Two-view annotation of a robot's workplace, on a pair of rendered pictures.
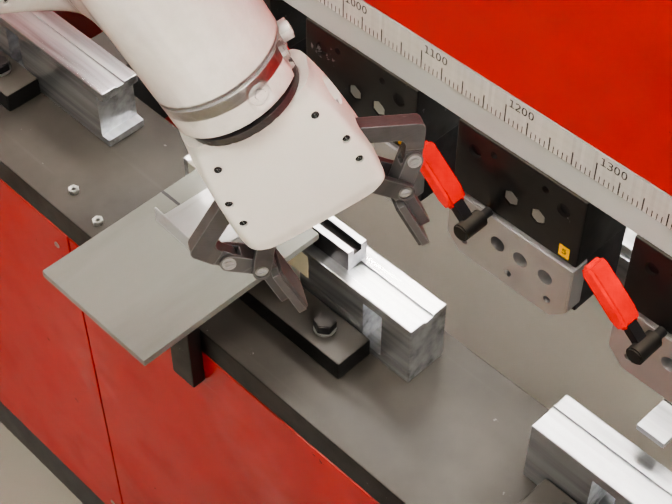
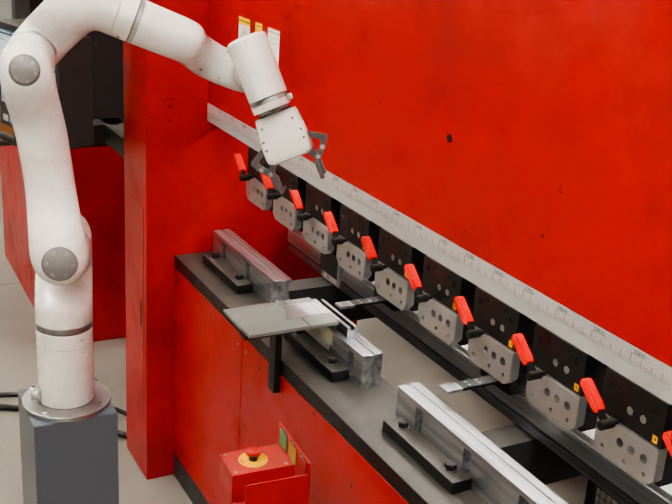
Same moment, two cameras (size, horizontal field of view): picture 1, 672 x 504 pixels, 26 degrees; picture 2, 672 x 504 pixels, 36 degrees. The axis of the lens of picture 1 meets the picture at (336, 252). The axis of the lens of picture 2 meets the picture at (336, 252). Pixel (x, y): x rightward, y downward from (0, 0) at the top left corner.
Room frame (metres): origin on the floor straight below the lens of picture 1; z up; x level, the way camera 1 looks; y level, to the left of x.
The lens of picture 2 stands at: (-1.32, -0.64, 2.12)
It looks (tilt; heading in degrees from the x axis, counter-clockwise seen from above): 20 degrees down; 16
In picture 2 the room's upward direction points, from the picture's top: 4 degrees clockwise
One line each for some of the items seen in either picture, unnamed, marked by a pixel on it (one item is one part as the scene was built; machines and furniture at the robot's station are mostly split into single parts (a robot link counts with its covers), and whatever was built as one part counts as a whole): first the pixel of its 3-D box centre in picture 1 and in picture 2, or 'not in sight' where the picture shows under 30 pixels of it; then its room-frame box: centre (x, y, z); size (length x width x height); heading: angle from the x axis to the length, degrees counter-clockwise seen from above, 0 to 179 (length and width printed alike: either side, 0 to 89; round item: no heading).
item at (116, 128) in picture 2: not in sight; (101, 140); (1.94, 1.18, 1.18); 0.40 x 0.24 x 0.07; 45
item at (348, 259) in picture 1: (297, 210); (334, 317); (1.18, 0.05, 0.99); 0.20 x 0.03 x 0.03; 45
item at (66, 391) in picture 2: not in sight; (65, 363); (0.46, 0.45, 1.09); 0.19 x 0.19 x 0.18
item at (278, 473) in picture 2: not in sight; (263, 479); (0.69, 0.07, 0.75); 0.20 x 0.16 x 0.18; 40
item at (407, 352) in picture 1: (309, 253); (336, 341); (1.17, 0.03, 0.92); 0.39 x 0.06 x 0.10; 45
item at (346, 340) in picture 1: (267, 289); (315, 352); (1.14, 0.08, 0.89); 0.30 x 0.05 x 0.03; 45
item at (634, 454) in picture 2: not in sight; (646, 423); (0.37, -0.75, 1.26); 0.15 x 0.09 x 0.17; 45
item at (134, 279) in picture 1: (182, 254); (280, 316); (1.10, 0.18, 1.00); 0.26 x 0.18 x 0.01; 135
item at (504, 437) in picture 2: not in sight; (566, 445); (1.05, -0.62, 0.81); 0.64 x 0.08 x 0.14; 135
